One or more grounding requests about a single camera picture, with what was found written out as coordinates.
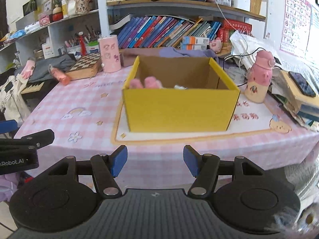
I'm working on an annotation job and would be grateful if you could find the pink fuzzy glove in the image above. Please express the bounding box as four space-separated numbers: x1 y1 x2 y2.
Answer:
129 76 163 89

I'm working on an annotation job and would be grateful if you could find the white tote bag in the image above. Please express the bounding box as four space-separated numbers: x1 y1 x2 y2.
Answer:
1 74 31 127

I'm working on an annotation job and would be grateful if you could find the black keyboard piano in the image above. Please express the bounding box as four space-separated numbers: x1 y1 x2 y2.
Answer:
21 79 57 100

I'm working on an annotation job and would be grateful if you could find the pink checkered tablecloth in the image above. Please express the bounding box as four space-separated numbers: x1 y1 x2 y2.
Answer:
16 69 318 188

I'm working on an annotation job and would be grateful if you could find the pink glove on cloth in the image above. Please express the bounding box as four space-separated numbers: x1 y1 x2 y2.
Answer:
21 60 36 79

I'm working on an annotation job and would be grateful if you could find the pink bottle lying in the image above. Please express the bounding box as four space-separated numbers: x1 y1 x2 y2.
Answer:
49 65 70 86

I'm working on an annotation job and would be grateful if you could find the grey cloth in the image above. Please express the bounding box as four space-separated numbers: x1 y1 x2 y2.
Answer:
14 54 76 83

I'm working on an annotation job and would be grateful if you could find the wooden chess board box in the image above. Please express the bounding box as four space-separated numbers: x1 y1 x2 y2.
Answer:
65 53 102 80

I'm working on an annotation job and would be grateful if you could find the yellow cardboard box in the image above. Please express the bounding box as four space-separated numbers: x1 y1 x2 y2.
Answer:
122 56 240 133

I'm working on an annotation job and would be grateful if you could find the red tassel ornament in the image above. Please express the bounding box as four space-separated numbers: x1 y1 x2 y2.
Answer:
78 31 87 56

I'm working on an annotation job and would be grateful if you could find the green lid white jar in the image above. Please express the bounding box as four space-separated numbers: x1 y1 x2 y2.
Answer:
86 40 99 53

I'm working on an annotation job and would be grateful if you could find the pink kids water bottle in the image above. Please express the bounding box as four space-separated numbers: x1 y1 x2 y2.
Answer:
244 50 275 103

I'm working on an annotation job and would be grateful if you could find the stack of old books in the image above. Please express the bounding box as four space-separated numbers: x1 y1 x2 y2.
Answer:
269 68 318 132

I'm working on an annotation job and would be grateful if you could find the pink sticker cylinder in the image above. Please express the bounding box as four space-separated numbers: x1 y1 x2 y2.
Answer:
98 35 121 73

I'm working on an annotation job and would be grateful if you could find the mauve purple cloth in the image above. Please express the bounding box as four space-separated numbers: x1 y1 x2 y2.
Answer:
120 47 220 68

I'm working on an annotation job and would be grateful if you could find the pink pig figurine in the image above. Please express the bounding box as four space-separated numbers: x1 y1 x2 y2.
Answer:
209 37 223 53

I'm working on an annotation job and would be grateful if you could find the orange white medicine box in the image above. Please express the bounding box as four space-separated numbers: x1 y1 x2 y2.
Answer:
182 36 210 45

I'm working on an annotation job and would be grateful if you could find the black smartphone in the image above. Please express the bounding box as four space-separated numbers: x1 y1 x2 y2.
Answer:
288 71 316 98

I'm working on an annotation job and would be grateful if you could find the row of books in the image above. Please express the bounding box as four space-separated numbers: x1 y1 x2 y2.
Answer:
117 15 252 50

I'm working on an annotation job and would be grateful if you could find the white shelf unit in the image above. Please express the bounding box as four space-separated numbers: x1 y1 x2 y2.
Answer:
1 0 266 72

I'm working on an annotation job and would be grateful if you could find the alphabet wall poster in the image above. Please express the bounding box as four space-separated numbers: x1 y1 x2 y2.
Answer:
280 0 312 58

